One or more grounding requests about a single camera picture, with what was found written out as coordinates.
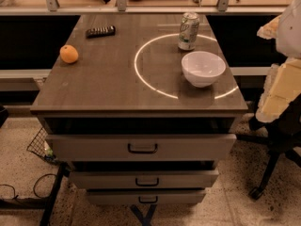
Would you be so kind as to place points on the grey drawer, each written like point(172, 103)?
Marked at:
point(156, 196)
point(141, 147)
point(144, 179)

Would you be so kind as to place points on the top grey drawer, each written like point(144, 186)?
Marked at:
point(141, 147)

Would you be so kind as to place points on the orange fruit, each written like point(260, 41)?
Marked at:
point(68, 54)

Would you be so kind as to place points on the green white soda can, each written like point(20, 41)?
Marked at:
point(188, 31)

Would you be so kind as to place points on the black stand leg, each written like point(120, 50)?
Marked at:
point(50, 202)

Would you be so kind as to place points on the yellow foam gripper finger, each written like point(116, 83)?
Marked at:
point(269, 30)
point(282, 85)

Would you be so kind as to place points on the bottom grey drawer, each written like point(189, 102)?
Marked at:
point(156, 196)

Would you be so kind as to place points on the black wire basket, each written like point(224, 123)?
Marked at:
point(39, 147)

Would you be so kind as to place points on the black remote control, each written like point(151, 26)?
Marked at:
point(98, 32)

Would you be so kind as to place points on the middle grey drawer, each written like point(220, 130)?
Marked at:
point(144, 179)

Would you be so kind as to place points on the white bowl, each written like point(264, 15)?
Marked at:
point(201, 69)

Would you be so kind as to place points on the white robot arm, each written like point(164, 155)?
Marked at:
point(288, 40)

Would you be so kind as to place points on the grey drawer cabinet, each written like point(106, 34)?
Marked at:
point(132, 84)

